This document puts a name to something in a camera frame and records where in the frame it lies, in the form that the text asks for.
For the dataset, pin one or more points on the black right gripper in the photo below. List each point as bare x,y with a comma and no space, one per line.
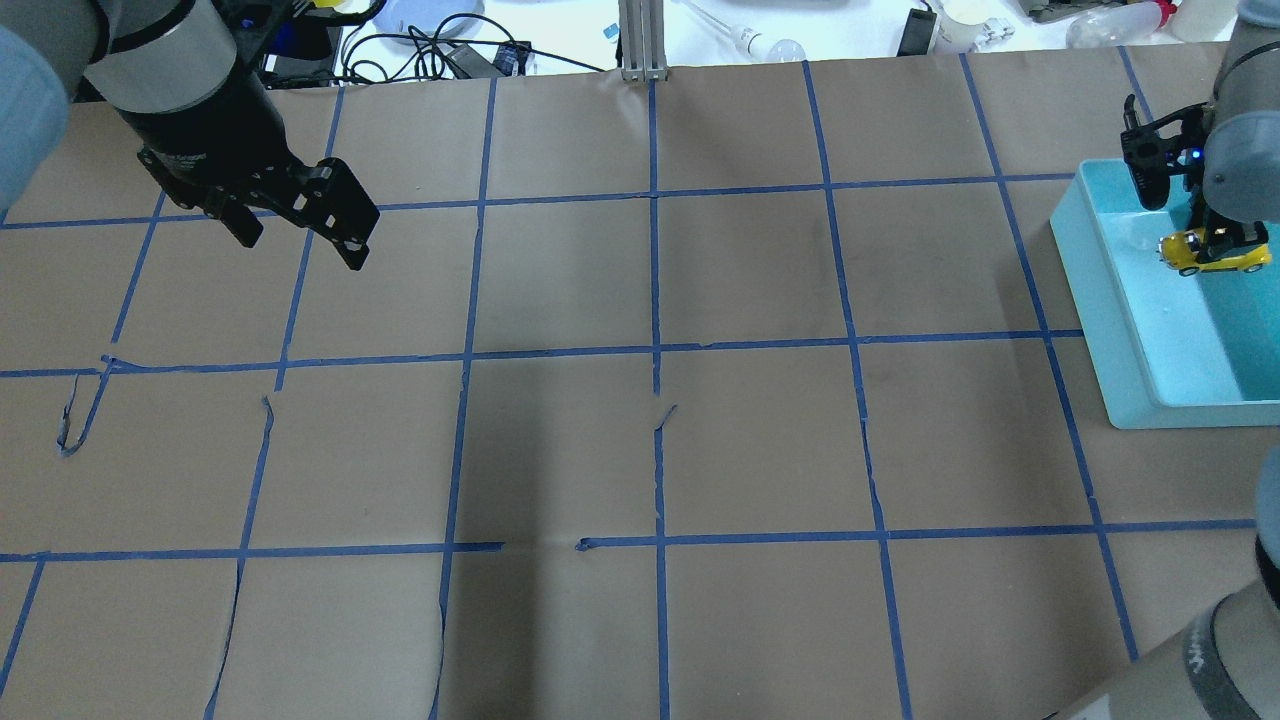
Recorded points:
1218,237

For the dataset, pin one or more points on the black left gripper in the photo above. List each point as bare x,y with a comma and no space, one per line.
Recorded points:
208,130

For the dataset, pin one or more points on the yellow toy beetle car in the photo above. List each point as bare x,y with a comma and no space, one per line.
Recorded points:
1201,251

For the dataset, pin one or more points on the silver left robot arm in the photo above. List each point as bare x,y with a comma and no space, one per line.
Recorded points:
184,75

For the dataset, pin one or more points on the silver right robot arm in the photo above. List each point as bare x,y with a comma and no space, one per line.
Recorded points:
1223,663

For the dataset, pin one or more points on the brown paper table cover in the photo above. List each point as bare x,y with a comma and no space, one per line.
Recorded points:
758,395

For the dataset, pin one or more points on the aluminium frame post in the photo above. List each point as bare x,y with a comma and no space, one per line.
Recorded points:
642,44

